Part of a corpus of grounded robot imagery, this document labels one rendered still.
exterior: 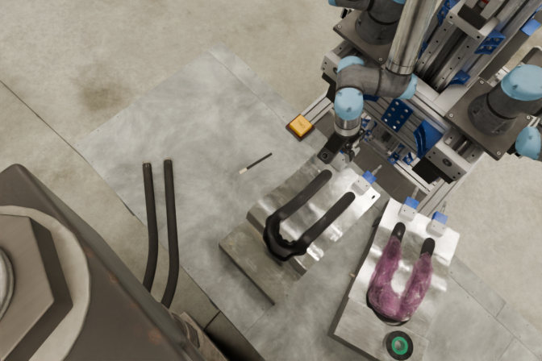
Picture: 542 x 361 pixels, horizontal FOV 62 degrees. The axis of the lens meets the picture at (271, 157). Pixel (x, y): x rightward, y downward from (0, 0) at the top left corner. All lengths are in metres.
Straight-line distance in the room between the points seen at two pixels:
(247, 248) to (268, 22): 1.86
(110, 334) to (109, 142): 1.44
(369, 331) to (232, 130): 0.83
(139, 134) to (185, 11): 1.51
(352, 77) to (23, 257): 1.08
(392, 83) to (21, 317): 1.14
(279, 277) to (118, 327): 1.18
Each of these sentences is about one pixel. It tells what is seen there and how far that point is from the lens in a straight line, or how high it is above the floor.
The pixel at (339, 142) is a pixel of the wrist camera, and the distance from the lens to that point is 1.36.
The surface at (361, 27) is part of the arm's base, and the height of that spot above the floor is 1.07.
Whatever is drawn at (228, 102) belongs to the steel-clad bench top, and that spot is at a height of 0.80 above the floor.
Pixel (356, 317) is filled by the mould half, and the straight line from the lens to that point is 1.43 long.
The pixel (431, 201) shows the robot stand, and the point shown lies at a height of 0.23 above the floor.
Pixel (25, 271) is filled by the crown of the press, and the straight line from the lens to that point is 0.27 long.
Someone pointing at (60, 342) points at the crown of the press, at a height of 2.01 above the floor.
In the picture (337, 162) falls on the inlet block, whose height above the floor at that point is 0.95.
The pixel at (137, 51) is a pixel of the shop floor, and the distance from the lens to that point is 2.91.
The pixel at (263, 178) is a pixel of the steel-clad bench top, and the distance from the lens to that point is 1.60.
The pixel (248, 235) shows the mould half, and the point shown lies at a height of 0.86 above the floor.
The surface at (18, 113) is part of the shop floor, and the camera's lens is 2.87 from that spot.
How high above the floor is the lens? 2.29
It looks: 66 degrees down
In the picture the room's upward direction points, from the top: 12 degrees clockwise
